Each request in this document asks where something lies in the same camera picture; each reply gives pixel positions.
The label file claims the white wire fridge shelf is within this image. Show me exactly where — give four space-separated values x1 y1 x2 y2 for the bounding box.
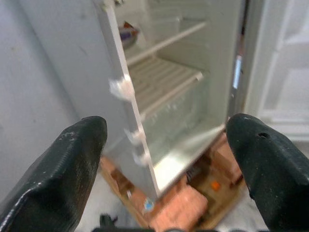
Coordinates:
130 58 204 117
125 21 207 67

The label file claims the clear tape piece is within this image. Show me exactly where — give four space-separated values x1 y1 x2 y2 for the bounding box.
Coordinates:
124 129 146 147
132 151 152 167
108 74 135 100

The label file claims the small blue sticker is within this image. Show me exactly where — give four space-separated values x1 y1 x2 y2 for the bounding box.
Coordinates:
143 198 155 211

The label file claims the white fridge cabinet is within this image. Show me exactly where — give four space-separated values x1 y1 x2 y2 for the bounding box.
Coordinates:
18 0 244 199

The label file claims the colourful food package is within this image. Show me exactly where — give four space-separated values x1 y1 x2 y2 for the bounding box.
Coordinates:
119 21 141 49

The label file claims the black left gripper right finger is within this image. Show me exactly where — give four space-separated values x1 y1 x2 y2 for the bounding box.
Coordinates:
226 113 309 232

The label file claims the red-brown brick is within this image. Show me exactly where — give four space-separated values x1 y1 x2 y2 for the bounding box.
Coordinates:
212 137 243 187
149 188 209 232

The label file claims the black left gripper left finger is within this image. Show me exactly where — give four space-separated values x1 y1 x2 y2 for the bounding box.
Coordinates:
0 116 108 232

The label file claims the white panelled room door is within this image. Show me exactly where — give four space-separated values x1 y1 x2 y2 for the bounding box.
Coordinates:
246 0 309 143

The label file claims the clear crisper drawer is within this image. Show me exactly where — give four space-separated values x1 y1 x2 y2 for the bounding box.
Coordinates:
142 91 211 155

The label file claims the wooden pallet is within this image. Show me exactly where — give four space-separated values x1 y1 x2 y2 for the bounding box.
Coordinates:
100 135 244 231

